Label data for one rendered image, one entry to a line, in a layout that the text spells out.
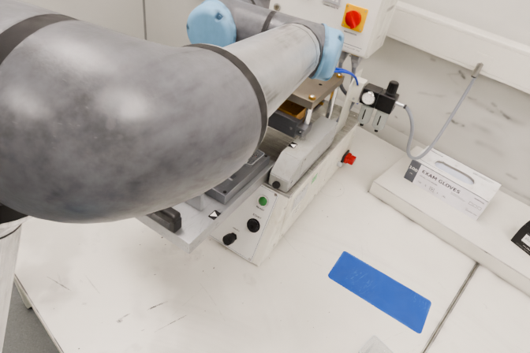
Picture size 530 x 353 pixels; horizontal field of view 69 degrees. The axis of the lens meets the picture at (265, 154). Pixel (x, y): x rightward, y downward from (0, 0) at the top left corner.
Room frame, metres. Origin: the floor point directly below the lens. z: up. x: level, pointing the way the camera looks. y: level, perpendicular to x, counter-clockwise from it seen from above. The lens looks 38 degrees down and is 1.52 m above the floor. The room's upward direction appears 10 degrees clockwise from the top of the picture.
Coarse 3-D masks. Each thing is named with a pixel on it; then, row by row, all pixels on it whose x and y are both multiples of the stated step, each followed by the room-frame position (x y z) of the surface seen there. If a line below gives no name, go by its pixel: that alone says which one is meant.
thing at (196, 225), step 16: (256, 176) 0.62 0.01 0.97; (240, 192) 0.57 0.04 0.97; (176, 208) 0.49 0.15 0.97; (192, 208) 0.50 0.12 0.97; (208, 208) 0.51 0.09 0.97; (224, 208) 0.52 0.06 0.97; (144, 224) 0.47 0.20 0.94; (160, 224) 0.45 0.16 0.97; (192, 224) 0.46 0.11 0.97; (208, 224) 0.47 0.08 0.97; (176, 240) 0.43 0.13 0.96; (192, 240) 0.43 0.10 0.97
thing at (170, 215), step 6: (162, 210) 0.45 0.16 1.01; (168, 210) 0.45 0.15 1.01; (174, 210) 0.45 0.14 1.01; (162, 216) 0.45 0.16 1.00; (168, 216) 0.44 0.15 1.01; (174, 216) 0.44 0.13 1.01; (180, 216) 0.45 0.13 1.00; (168, 222) 0.44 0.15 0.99; (174, 222) 0.44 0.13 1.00; (180, 222) 0.45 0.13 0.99; (174, 228) 0.44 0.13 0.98; (180, 228) 0.45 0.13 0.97
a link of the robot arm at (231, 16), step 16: (208, 0) 0.56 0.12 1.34; (224, 0) 0.56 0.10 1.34; (240, 0) 0.58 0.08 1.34; (192, 16) 0.53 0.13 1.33; (208, 16) 0.52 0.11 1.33; (224, 16) 0.52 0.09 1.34; (240, 16) 0.54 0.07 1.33; (256, 16) 0.54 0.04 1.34; (192, 32) 0.52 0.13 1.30; (208, 32) 0.52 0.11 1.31; (224, 32) 0.51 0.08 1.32; (240, 32) 0.53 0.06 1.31; (256, 32) 0.52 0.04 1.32
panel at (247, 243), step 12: (264, 192) 0.64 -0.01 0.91; (276, 192) 0.63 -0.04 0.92; (252, 204) 0.63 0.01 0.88; (240, 216) 0.62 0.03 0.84; (252, 216) 0.62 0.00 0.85; (264, 216) 0.61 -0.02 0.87; (228, 228) 0.62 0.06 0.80; (240, 228) 0.61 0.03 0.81; (264, 228) 0.60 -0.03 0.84; (216, 240) 0.61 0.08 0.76; (240, 240) 0.59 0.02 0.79; (252, 240) 0.59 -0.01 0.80; (240, 252) 0.58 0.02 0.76; (252, 252) 0.57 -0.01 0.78
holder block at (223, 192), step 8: (264, 160) 0.65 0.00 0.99; (248, 168) 0.62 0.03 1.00; (256, 168) 0.62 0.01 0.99; (232, 176) 0.59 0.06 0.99; (240, 176) 0.59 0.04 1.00; (248, 176) 0.60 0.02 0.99; (224, 184) 0.57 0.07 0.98; (232, 184) 0.56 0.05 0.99; (240, 184) 0.57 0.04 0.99; (208, 192) 0.54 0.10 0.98; (216, 192) 0.53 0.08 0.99; (224, 192) 0.53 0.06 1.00; (232, 192) 0.54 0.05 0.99; (224, 200) 0.52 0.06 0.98
